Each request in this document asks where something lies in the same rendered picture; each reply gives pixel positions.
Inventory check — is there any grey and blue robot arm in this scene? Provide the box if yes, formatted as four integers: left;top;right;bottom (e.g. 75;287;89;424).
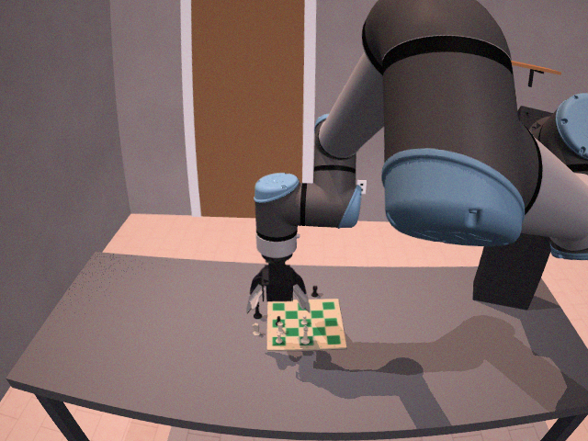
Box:
254;0;588;260

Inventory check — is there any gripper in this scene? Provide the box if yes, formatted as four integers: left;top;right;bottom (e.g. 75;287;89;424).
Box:
246;254;311;313

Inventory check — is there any green and cream chessboard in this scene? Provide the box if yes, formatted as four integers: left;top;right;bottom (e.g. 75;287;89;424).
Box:
267;299;346;351

